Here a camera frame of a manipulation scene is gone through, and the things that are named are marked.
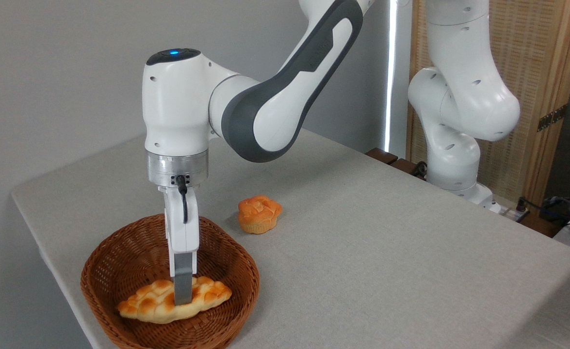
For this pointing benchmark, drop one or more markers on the round orange bread bun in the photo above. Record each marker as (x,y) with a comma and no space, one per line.
(258,213)

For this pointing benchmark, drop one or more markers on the white power strip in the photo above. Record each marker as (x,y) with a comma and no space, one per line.
(505,212)

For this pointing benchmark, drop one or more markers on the long braided bread loaf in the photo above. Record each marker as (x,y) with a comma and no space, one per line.
(207,293)

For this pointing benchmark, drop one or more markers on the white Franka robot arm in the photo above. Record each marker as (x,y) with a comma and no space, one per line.
(178,111)

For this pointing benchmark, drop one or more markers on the black power plug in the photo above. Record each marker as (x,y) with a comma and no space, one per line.
(522,203)

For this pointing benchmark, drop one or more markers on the grey tablecloth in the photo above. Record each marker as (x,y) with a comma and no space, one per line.
(386,266)

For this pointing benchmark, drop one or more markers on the metal screen hinge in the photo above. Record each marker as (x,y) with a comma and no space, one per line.
(551,118)

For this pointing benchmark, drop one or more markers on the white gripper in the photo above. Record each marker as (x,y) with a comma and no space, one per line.
(182,232)

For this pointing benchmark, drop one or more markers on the brown wicker basket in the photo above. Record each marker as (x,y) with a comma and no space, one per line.
(120,271)

